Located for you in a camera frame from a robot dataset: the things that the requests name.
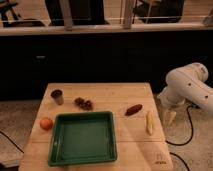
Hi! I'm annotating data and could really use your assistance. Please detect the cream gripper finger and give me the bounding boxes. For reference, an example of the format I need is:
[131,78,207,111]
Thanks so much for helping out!
[164,110,177,126]

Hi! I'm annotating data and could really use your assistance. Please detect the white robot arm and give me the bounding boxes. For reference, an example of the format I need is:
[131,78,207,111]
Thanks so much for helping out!
[157,63,213,126]

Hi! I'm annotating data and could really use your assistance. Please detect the green plastic tray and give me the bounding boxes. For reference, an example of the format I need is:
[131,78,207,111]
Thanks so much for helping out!
[48,111,117,167]

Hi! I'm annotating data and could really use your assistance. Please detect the dark grape bunch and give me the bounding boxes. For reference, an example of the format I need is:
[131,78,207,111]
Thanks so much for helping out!
[74,97,93,110]

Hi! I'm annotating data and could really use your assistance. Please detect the dark metal cup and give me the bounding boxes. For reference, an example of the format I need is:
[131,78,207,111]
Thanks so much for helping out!
[51,89,64,105]

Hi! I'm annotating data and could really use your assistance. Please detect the orange round fruit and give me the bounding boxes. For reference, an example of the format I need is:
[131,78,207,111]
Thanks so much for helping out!
[40,117,53,130]

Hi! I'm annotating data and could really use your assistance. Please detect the black cable on floor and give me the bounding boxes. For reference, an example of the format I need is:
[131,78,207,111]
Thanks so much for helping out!
[165,105,195,171]

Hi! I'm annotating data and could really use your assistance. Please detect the wooden railing post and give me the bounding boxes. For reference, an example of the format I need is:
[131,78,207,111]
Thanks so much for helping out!
[123,0,134,29]
[59,0,73,30]

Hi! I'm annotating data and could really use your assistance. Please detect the black cable at left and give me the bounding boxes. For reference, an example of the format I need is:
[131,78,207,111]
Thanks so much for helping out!
[0,130,25,154]

